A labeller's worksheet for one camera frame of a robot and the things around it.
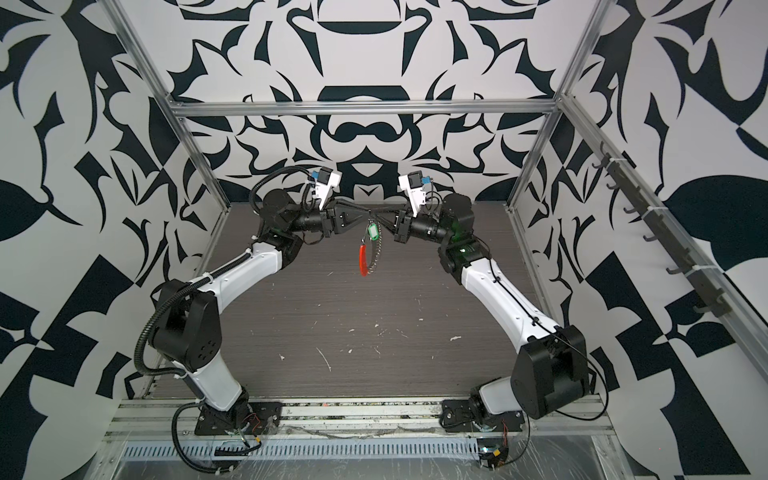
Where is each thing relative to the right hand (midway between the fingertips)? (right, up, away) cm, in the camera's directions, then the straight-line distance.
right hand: (373, 215), depth 67 cm
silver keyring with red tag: (-2, -8, +1) cm, 8 cm away
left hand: (0, +1, 0) cm, 1 cm away
